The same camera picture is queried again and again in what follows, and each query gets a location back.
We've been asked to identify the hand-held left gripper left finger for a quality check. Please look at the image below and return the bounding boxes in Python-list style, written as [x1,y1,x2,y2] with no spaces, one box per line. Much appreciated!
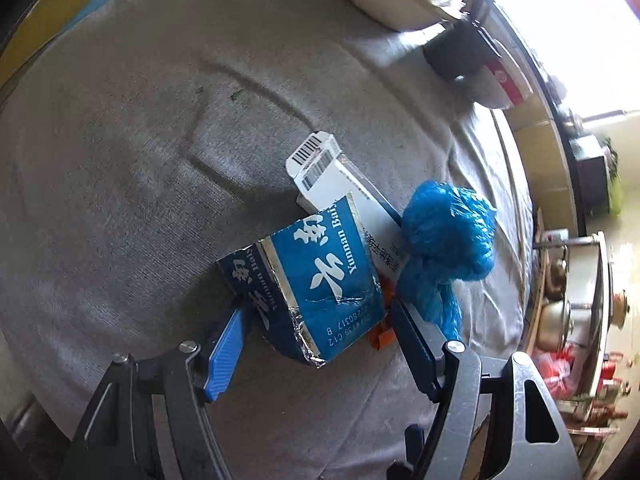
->
[57,305,251,480]

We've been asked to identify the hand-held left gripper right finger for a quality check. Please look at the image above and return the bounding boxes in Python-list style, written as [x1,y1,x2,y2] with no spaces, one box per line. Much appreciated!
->
[385,297,583,480]

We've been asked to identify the torn blue carton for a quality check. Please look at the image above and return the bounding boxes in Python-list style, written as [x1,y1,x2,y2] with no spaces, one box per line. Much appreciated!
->
[216,192,390,368]

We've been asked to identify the blue plastic bag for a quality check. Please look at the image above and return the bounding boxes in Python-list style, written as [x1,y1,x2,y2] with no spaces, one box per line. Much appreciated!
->
[397,180,498,341]

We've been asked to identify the white blue box with barcode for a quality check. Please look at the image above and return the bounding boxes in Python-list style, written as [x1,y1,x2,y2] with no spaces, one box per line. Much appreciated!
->
[286,131,406,281]

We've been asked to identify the orange wrapper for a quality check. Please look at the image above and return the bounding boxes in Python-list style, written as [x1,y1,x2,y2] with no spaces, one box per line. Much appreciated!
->
[369,280,401,350]

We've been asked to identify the pink plastic bag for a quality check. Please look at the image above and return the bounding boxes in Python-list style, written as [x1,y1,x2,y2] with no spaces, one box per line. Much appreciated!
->
[535,350,573,396]

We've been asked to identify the large steel pot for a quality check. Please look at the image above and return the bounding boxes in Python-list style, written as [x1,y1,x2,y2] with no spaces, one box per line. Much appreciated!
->
[537,297,573,353]

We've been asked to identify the small steel pot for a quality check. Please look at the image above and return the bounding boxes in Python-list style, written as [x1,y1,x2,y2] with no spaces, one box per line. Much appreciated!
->
[547,255,568,296]

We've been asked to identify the metal kitchen rack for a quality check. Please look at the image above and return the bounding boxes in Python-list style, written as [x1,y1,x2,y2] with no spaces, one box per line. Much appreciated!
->
[525,230,631,461]

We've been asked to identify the yellow enamel pot with lid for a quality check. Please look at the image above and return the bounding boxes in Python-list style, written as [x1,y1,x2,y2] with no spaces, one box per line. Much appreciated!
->
[612,292,631,331]

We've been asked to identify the grey tablecloth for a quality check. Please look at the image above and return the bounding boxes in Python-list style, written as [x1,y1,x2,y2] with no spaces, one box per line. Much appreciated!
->
[0,0,536,480]

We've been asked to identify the black microwave oven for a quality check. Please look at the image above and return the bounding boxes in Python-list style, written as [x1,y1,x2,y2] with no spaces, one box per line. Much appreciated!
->
[570,135,613,211]

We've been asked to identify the green plastic basin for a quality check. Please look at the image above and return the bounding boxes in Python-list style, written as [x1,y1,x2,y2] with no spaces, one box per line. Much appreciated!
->
[607,170,623,216]

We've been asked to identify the stacked white red bowls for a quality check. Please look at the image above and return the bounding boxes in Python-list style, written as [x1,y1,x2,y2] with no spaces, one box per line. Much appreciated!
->
[465,25,535,110]

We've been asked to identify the black cup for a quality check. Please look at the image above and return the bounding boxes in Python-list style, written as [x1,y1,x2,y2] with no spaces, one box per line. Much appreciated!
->
[422,20,493,81]

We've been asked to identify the bright window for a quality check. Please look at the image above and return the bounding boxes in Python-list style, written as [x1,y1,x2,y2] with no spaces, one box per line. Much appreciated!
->
[495,0,640,126]

